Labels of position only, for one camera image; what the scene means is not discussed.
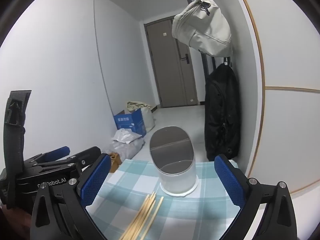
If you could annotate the white plastic bag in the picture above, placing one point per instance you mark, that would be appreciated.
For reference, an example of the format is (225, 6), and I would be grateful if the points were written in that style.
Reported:
(126, 135)

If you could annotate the black backpack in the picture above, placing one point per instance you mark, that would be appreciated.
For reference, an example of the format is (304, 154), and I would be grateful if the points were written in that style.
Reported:
(221, 110)

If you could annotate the beige fabric bag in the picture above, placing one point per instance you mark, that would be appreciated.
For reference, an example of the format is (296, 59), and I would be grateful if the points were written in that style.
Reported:
(202, 27)

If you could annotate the pile of wooden chopsticks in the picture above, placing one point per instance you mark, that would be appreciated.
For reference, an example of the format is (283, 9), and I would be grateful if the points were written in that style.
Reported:
(147, 205)

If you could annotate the teal checked tablecloth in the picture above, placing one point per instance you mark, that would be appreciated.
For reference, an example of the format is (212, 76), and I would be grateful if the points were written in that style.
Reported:
(130, 177)

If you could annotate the blue cardboard box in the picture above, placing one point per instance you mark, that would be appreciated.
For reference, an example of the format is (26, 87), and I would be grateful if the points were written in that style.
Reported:
(130, 123)

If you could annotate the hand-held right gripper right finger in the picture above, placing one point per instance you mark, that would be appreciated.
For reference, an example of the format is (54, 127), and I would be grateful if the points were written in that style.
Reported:
(230, 182)

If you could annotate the beige sack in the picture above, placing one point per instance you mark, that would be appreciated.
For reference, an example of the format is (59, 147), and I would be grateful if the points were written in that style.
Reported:
(148, 120)

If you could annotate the grey door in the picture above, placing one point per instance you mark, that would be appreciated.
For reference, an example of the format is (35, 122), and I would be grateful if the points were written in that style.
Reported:
(167, 75)

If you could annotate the white plastic utensil holder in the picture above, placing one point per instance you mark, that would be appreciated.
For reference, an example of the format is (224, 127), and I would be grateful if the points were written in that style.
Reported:
(177, 180)

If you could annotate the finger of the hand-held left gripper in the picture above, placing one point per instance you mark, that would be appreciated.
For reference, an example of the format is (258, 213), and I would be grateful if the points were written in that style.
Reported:
(87, 155)
(60, 151)

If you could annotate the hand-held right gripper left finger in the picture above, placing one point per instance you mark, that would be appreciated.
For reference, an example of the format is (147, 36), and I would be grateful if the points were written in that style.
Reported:
(96, 177)

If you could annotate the grey plastic bag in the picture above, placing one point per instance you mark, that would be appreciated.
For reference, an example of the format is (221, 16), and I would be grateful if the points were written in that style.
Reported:
(130, 150)

